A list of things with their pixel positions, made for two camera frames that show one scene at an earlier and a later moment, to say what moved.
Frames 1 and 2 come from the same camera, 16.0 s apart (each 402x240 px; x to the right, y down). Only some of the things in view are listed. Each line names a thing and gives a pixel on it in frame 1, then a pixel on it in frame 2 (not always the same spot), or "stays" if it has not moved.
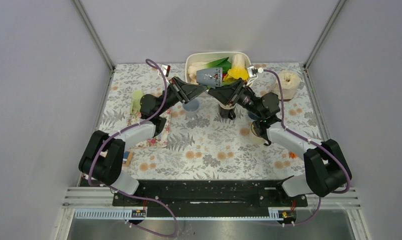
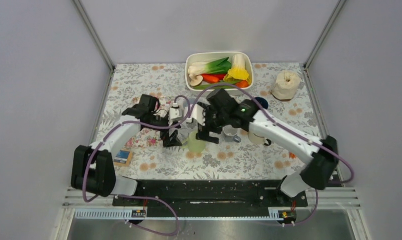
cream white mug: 254,136 stays
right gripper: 226,94 -> 203,131
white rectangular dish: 208,57 stays
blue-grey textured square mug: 211,77 -> 230,133
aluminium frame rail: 93,33 stays
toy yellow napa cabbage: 238,69 stays
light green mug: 135,106 -> 193,144
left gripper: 188,91 -> 172,140
